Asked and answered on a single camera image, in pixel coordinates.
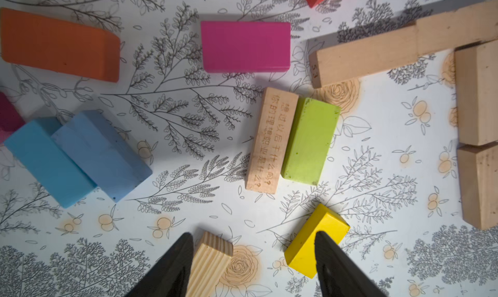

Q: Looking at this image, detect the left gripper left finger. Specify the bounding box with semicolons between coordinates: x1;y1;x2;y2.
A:
125;232;194;297

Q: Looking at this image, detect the orange block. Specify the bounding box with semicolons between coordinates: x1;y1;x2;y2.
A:
1;8;120;82

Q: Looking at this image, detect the purple block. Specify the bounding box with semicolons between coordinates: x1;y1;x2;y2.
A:
0;93;25;144

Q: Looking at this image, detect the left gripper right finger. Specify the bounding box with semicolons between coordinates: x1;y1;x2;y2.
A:
315;231;385;297

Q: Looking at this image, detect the yellow block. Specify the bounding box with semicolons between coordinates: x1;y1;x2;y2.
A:
283;202;351;280

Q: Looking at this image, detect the green block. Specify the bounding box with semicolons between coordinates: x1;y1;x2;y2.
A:
281;97;341;185

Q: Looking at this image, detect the magenta block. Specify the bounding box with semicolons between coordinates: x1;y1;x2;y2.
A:
200;21;291;73

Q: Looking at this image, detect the wood block marked 71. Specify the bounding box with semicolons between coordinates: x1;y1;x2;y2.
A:
457;141;497;230

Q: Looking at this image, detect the light blue block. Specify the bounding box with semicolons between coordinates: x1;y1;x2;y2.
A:
4;117;97;208

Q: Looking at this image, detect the natural wood block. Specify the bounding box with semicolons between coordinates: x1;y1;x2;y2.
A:
416;0;497;57
309;25;418;88
246;87;299;194

